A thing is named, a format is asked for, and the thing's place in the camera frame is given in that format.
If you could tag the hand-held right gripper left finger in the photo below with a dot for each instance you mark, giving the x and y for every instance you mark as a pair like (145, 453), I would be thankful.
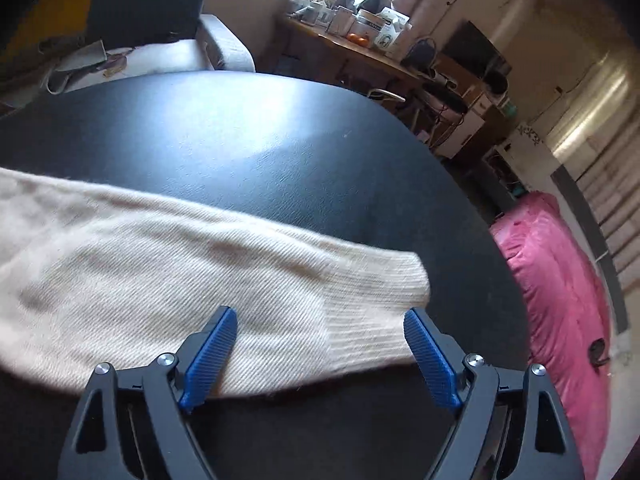
(210, 360)

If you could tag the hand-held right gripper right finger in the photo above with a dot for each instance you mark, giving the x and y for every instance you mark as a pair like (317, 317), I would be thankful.
(430, 360)

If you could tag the cream knit sweater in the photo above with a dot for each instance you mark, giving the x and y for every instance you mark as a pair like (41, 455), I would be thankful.
(150, 285)

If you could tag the pink duvet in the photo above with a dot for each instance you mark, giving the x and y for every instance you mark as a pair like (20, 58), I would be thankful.
(550, 310)

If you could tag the white cabinet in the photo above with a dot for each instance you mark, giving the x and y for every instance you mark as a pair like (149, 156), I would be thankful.
(460, 135)

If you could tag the white desk chair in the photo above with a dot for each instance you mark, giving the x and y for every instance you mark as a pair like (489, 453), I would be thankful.
(385, 93)

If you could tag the dark bag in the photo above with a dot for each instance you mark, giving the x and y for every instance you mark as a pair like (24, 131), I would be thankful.
(420, 55)

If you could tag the pale armchair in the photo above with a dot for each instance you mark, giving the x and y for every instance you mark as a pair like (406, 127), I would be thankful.
(230, 45)

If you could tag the black monitor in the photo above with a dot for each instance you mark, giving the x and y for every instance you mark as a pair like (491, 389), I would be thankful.
(475, 47)

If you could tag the wooden desk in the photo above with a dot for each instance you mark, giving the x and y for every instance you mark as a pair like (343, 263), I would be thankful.
(350, 52)

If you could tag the beige cloth bag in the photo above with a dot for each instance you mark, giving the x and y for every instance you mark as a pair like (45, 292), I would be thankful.
(80, 60)

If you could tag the orange fruit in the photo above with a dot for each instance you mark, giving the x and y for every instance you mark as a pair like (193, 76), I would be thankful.
(358, 39)

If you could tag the group of mugs and jars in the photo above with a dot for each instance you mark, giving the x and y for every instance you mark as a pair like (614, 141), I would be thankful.
(345, 20)

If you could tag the white wardrobe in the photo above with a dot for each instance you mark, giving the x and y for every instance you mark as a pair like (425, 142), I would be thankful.
(525, 15)

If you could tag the grey yellow navy pillow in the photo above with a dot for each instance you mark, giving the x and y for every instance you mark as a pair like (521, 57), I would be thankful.
(150, 0)

